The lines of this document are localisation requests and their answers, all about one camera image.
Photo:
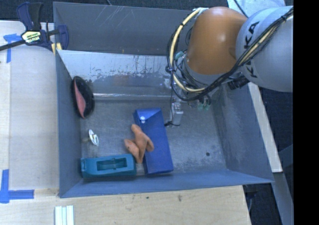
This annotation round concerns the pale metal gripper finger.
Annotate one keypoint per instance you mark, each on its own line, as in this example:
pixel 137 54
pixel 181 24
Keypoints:
pixel 178 117

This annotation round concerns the grey metal bin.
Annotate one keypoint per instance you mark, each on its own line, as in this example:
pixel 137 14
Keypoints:
pixel 194 144

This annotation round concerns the blue triangular box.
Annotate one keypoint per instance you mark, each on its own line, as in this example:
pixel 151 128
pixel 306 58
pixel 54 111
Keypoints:
pixel 157 144

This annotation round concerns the orange rubber toy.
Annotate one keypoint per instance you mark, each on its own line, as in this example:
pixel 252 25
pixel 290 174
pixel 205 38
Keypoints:
pixel 139 144

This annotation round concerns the teal tape dispenser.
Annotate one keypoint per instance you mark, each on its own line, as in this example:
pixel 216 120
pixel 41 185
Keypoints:
pixel 109 166

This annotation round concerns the pale wood flat board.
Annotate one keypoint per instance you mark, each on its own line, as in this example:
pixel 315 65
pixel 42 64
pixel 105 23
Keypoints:
pixel 32 119

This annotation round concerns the black cylinder on white bracket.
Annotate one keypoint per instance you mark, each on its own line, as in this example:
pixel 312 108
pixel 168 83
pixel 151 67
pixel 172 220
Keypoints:
pixel 236 83

